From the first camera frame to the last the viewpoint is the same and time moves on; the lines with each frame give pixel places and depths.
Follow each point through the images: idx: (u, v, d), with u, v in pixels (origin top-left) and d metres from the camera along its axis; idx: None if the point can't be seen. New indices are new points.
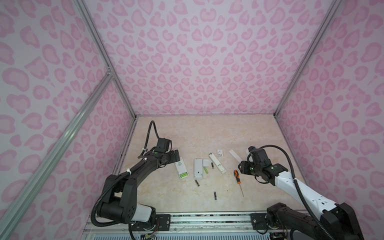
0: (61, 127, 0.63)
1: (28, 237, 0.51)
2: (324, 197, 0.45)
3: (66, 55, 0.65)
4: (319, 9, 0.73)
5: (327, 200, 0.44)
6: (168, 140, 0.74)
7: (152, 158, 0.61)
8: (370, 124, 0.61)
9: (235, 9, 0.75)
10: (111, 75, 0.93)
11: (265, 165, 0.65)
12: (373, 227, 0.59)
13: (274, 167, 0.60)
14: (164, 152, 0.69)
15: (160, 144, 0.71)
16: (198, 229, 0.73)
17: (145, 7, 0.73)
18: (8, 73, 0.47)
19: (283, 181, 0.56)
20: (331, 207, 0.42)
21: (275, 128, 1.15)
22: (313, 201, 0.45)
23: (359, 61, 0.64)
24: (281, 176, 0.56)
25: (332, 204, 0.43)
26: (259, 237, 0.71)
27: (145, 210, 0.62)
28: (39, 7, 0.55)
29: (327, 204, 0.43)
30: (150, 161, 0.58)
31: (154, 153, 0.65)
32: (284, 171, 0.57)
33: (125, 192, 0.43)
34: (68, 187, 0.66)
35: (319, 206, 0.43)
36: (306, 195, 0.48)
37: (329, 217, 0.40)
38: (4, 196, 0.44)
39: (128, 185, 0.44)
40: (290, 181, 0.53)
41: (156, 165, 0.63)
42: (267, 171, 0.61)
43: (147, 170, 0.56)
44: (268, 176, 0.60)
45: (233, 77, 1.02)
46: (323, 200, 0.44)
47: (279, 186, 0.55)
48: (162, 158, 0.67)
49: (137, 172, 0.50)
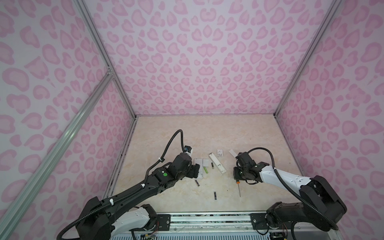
0: (61, 127, 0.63)
1: (28, 237, 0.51)
2: (300, 176, 0.50)
3: (66, 55, 0.65)
4: (320, 9, 0.73)
5: (303, 178, 0.49)
6: (187, 161, 0.60)
7: (154, 184, 0.52)
8: (370, 124, 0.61)
9: (235, 9, 0.75)
10: (111, 75, 0.93)
11: (250, 165, 0.70)
12: (373, 227, 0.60)
13: (257, 165, 0.65)
14: (175, 176, 0.60)
15: (175, 164, 0.60)
16: (198, 229, 0.73)
17: (145, 7, 0.73)
18: (8, 73, 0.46)
19: (266, 174, 0.60)
20: (308, 182, 0.46)
21: (275, 128, 1.15)
22: (292, 182, 0.50)
23: (359, 61, 0.64)
24: (264, 170, 0.61)
25: (307, 179, 0.48)
26: (259, 237, 0.71)
27: (141, 220, 0.60)
28: (39, 7, 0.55)
29: (303, 181, 0.48)
30: (148, 187, 0.51)
31: (163, 173, 0.57)
32: (266, 166, 0.63)
33: (95, 227, 0.39)
34: (68, 187, 0.66)
35: (298, 184, 0.48)
36: (285, 177, 0.53)
37: (307, 190, 0.43)
38: (4, 196, 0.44)
39: (100, 222, 0.39)
40: (271, 171, 0.58)
41: (158, 190, 0.54)
42: (252, 169, 0.66)
43: (139, 198, 0.49)
44: (254, 175, 0.65)
45: (233, 77, 1.02)
46: (300, 178, 0.49)
47: (266, 181, 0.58)
48: (169, 183, 0.57)
49: (121, 204, 0.44)
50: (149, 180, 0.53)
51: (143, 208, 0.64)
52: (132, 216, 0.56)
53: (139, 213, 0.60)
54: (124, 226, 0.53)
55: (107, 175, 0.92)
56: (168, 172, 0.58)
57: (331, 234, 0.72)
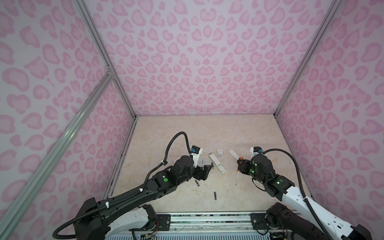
0: (61, 126, 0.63)
1: (28, 237, 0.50)
2: (337, 218, 0.44)
3: (65, 55, 0.65)
4: (320, 9, 0.73)
5: (344, 223, 0.43)
6: (187, 166, 0.55)
7: (153, 189, 0.51)
8: (370, 124, 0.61)
9: (235, 9, 0.75)
10: (111, 75, 0.93)
11: (271, 178, 0.61)
12: (373, 227, 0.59)
13: (280, 182, 0.57)
14: (176, 182, 0.57)
15: (175, 169, 0.56)
16: (198, 229, 0.73)
17: (145, 7, 0.73)
18: (8, 73, 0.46)
19: (293, 199, 0.52)
20: (349, 232, 0.41)
21: (275, 128, 1.15)
22: (329, 225, 0.43)
23: (359, 61, 0.64)
24: (290, 193, 0.53)
25: (349, 227, 0.42)
26: (259, 237, 0.71)
27: (139, 221, 0.60)
28: (39, 7, 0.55)
29: (344, 228, 0.42)
30: (147, 192, 0.50)
31: (163, 178, 0.55)
32: (291, 186, 0.55)
33: (88, 228, 0.39)
34: (68, 187, 0.66)
35: (337, 230, 0.42)
36: (320, 216, 0.46)
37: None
38: (4, 196, 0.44)
39: (94, 224, 0.39)
40: (300, 200, 0.50)
41: (157, 196, 0.53)
42: (273, 186, 0.57)
43: (136, 202, 0.48)
44: (274, 192, 0.57)
45: (233, 77, 1.02)
46: (339, 223, 0.43)
47: (286, 202, 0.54)
48: (169, 189, 0.54)
49: (116, 208, 0.44)
50: (148, 185, 0.51)
51: (143, 209, 0.64)
52: (131, 217, 0.56)
53: (138, 214, 0.60)
54: (122, 226, 0.53)
55: (107, 175, 0.92)
56: (167, 177, 0.56)
57: None
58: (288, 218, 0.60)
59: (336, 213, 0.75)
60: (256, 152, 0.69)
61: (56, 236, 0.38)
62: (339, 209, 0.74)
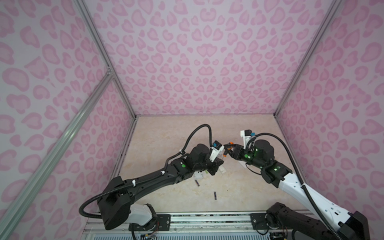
0: (61, 127, 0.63)
1: (28, 237, 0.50)
2: (336, 205, 0.43)
3: (66, 55, 0.65)
4: (320, 9, 0.73)
5: (342, 210, 0.42)
6: (203, 153, 0.57)
7: (173, 172, 0.53)
8: (370, 124, 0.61)
9: (235, 9, 0.75)
10: (111, 75, 0.93)
11: (269, 165, 0.59)
12: (373, 227, 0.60)
13: (278, 169, 0.55)
14: (192, 168, 0.60)
15: (192, 156, 0.58)
16: (198, 229, 0.73)
17: (145, 6, 0.73)
18: (8, 73, 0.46)
19: (290, 186, 0.51)
20: (346, 218, 0.40)
21: (275, 128, 1.15)
22: (326, 211, 0.43)
23: (359, 61, 0.64)
24: (287, 180, 0.51)
25: (346, 214, 0.41)
26: (259, 237, 0.71)
27: (146, 216, 0.61)
28: (39, 7, 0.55)
29: (341, 214, 0.41)
30: (167, 175, 0.51)
31: (181, 164, 0.57)
32: (289, 173, 0.53)
33: (116, 205, 0.40)
34: (68, 187, 0.66)
35: (333, 217, 0.41)
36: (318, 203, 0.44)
37: (347, 232, 0.38)
38: (4, 195, 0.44)
39: (121, 201, 0.40)
40: (298, 186, 0.49)
41: (175, 180, 0.54)
42: (271, 172, 0.55)
43: (159, 183, 0.50)
44: (271, 178, 0.55)
45: (233, 77, 1.02)
46: (336, 210, 0.42)
47: (283, 189, 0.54)
48: (186, 175, 0.56)
49: (142, 187, 0.45)
50: (168, 169, 0.53)
51: (147, 207, 0.64)
52: (142, 209, 0.58)
53: (146, 209, 0.62)
54: (135, 215, 0.54)
55: (107, 174, 0.92)
56: (185, 163, 0.58)
57: None
58: (286, 215, 0.61)
59: None
60: (248, 136, 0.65)
61: (82, 212, 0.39)
62: None
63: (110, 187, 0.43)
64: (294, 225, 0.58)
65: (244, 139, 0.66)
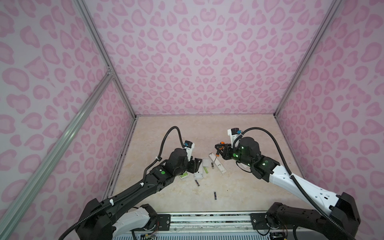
0: (61, 127, 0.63)
1: (28, 237, 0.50)
2: (324, 190, 0.44)
3: (66, 55, 0.65)
4: (320, 9, 0.73)
5: (330, 194, 0.43)
6: (182, 156, 0.59)
7: (153, 181, 0.53)
8: (370, 124, 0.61)
9: (235, 9, 0.75)
10: (111, 75, 0.93)
11: (257, 161, 0.59)
12: (373, 227, 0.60)
13: (266, 163, 0.55)
14: (172, 173, 0.60)
15: (171, 161, 0.59)
16: (198, 229, 0.73)
17: (145, 6, 0.73)
18: (8, 73, 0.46)
19: (279, 178, 0.52)
20: (335, 201, 0.41)
21: (275, 128, 1.15)
22: (317, 197, 0.43)
23: (359, 61, 0.64)
24: (276, 173, 0.52)
25: (334, 197, 0.42)
26: (259, 237, 0.71)
27: (141, 220, 0.60)
28: (39, 7, 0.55)
29: (330, 198, 0.42)
30: (147, 186, 0.51)
31: (160, 171, 0.57)
32: (276, 165, 0.54)
33: (96, 228, 0.39)
34: (68, 187, 0.66)
35: (324, 202, 0.42)
36: (308, 190, 0.45)
37: (338, 214, 0.39)
38: (4, 195, 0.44)
39: (101, 222, 0.39)
40: (287, 177, 0.50)
41: (157, 188, 0.55)
42: (260, 168, 0.56)
43: (140, 197, 0.50)
44: (261, 173, 0.55)
45: (233, 77, 1.02)
46: (325, 195, 0.43)
47: (273, 182, 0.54)
48: (167, 180, 0.57)
49: (121, 203, 0.44)
50: (148, 179, 0.53)
51: (142, 208, 0.64)
52: (132, 216, 0.56)
53: (141, 211, 0.62)
54: (125, 226, 0.53)
55: (107, 174, 0.92)
56: (165, 169, 0.59)
57: None
58: (283, 212, 0.61)
59: None
60: (235, 134, 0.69)
61: None
62: None
63: (86, 212, 0.41)
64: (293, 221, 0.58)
65: (232, 138, 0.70)
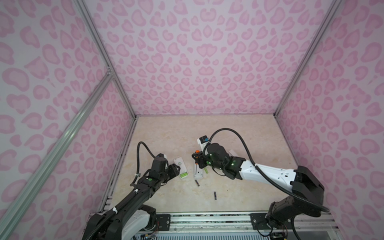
0: (61, 127, 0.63)
1: (27, 237, 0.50)
2: (284, 170, 0.48)
3: (66, 55, 0.65)
4: (320, 9, 0.73)
5: (288, 172, 0.47)
6: (164, 161, 0.68)
7: (145, 187, 0.57)
8: (370, 124, 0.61)
9: (235, 9, 0.75)
10: (111, 75, 0.93)
11: (226, 163, 0.62)
12: (373, 227, 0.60)
13: (234, 163, 0.59)
14: (159, 178, 0.66)
15: (154, 168, 0.66)
16: (198, 229, 0.73)
17: (145, 6, 0.73)
18: (8, 73, 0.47)
19: (247, 172, 0.56)
20: (294, 176, 0.45)
21: (275, 128, 1.15)
22: (279, 178, 0.47)
23: (359, 61, 0.64)
24: (243, 168, 0.56)
25: (293, 173, 0.46)
26: (259, 237, 0.71)
27: (142, 220, 0.60)
28: (39, 7, 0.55)
29: (289, 175, 0.46)
30: (142, 191, 0.55)
31: (148, 179, 0.62)
32: (243, 161, 0.58)
33: (109, 235, 0.40)
34: (68, 187, 0.66)
35: (286, 181, 0.46)
36: (272, 175, 0.49)
37: (298, 187, 0.42)
38: (4, 195, 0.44)
39: (112, 229, 0.40)
40: (253, 169, 0.54)
41: (149, 194, 0.59)
42: (230, 169, 0.59)
43: (138, 203, 0.53)
44: (233, 174, 0.59)
45: (233, 77, 1.02)
46: (285, 173, 0.47)
47: (246, 177, 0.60)
48: (156, 185, 0.62)
49: (124, 210, 0.47)
50: (139, 186, 0.57)
51: (138, 210, 0.64)
52: (131, 219, 0.56)
53: (138, 212, 0.62)
54: (129, 231, 0.52)
55: (107, 175, 0.92)
56: (151, 176, 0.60)
57: (331, 234, 0.72)
58: (276, 208, 0.64)
59: (336, 213, 0.75)
60: (204, 142, 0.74)
61: None
62: (339, 209, 0.74)
63: (90, 227, 0.41)
64: (287, 215, 0.58)
65: (202, 146, 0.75)
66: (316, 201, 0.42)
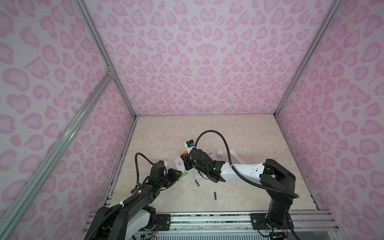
0: (61, 127, 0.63)
1: (27, 237, 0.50)
2: (254, 165, 0.53)
3: (66, 55, 0.65)
4: (320, 9, 0.73)
5: (258, 166, 0.51)
6: (162, 167, 0.71)
7: (146, 190, 0.60)
8: (370, 124, 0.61)
9: (235, 9, 0.75)
10: (111, 75, 0.93)
11: (210, 167, 0.66)
12: (373, 227, 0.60)
13: (216, 166, 0.64)
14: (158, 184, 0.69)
15: (152, 174, 0.68)
16: (198, 229, 0.73)
17: (145, 7, 0.73)
18: (8, 73, 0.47)
19: (226, 173, 0.61)
20: (262, 168, 0.50)
21: (275, 128, 1.15)
22: (251, 173, 0.52)
23: (359, 61, 0.64)
24: (223, 171, 0.60)
25: (261, 166, 0.51)
26: (258, 237, 0.71)
27: (143, 219, 0.61)
28: (39, 7, 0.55)
29: (259, 169, 0.50)
30: (144, 194, 0.58)
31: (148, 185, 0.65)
32: (224, 163, 0.63)
33: (115, 228, 0.41)
34: (68, 187, 0.66)
35: (256, 175, 0.50)
36: (244, 172, 0.54)
37: (266, 179, 0.46)
38: (4, 195, 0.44)
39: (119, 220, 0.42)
40: (230, 168, 0.59)
41: (151, 197, 0.62)
42: (214, 173, 0.63)
43: (141, 203, 0.56)
44: (216, 178, 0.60)
45: (233, 77, 1.02)
46: (255, 168, 0.52)
47: (227, 179, 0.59)
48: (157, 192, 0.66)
49: (129, 205, 0.49)
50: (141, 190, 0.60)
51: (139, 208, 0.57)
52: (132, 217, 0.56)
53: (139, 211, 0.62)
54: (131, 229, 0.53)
55: (107, 175, 0.92)
56: (151, 183, 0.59)
57: (331, 234, 0.72)
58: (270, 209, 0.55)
59: (336, 212, 0.75)
60: (191, 146, 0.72)
61: None
62: (339, 209, 0.74)
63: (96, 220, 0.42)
64: (282, 214, 0.60)
65: (189, 150, 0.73)
66: (284, 189, 0.45)
